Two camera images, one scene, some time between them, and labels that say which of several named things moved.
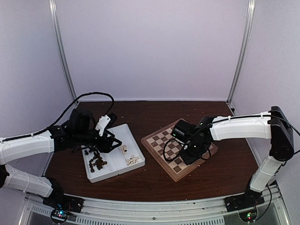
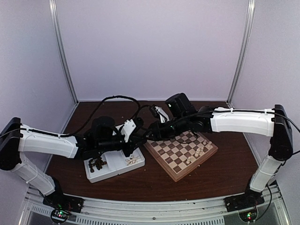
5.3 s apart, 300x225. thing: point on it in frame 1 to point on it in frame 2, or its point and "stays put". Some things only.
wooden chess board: (167, 149) stays put
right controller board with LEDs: (248, 214) stays put
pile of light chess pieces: (133, 159) stays put
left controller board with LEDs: (58, 216) stays put
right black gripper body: (195, 153) to (168, 133)
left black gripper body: (102, 147) to (131, 144)
